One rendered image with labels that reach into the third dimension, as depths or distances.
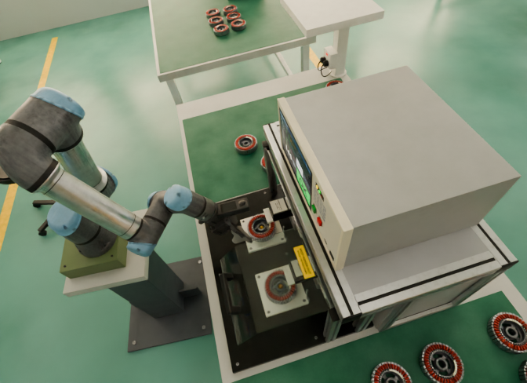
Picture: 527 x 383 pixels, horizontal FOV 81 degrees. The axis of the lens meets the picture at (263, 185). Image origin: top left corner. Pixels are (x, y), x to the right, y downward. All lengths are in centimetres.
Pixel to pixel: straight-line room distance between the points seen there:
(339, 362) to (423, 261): 44
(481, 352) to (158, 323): 157
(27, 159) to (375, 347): 109
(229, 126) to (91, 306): 141
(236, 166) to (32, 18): 462
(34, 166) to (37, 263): 186
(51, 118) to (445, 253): 101
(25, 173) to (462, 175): 96
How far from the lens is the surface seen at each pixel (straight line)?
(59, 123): 92
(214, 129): 170
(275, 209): 112
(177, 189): 94
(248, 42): 236
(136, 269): 136
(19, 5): 570
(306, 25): 147
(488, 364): 125
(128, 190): 267
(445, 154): 80
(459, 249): 91
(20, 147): 89
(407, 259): 86
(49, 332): 242
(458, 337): 123
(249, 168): 147
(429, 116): 88
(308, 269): 86
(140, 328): 210
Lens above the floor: 187
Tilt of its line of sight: 53 degrees down
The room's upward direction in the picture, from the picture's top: 10 degrees counter-clockwise
